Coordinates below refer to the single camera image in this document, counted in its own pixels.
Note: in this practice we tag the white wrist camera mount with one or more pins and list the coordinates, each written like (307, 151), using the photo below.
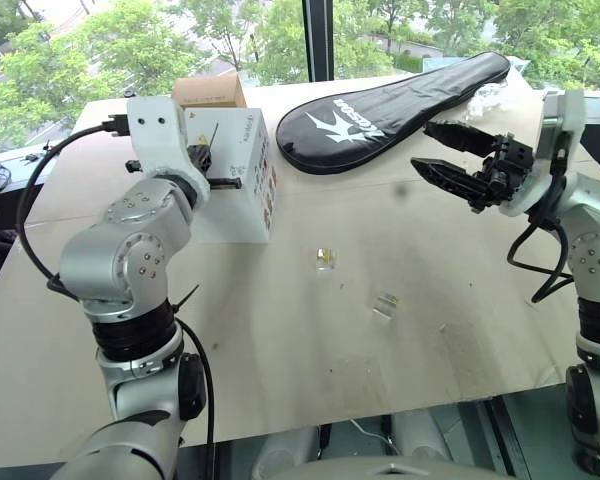
(565, 125)
(155, 135)

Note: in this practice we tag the crumpled clear plastic wrap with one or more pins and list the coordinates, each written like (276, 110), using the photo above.
(487, 100)

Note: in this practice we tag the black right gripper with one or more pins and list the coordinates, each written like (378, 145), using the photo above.
(505, 167)

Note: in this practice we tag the dark side desk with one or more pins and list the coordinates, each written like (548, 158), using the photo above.
(2, 175)

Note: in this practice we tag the dark window frame post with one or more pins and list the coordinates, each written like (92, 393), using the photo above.
(317, 40)

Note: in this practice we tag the white box with slot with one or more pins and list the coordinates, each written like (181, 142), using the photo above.
(240, 180)

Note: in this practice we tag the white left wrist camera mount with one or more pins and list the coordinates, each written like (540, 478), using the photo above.
(155, 135)

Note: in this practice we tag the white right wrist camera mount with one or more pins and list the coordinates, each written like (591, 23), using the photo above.
(565, 125)

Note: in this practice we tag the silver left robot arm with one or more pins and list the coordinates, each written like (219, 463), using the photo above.
(130, 260)

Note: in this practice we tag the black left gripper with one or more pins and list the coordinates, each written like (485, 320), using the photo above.
(200, 156)

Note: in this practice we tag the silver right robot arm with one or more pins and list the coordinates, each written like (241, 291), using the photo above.
(595, 260)

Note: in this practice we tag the grey robot torso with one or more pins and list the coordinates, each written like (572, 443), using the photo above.
(350, 457)

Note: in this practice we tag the brown cardboard box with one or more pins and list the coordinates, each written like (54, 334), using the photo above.
(210, 92)

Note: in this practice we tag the black racket cover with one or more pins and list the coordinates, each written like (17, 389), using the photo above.
(380, 112)

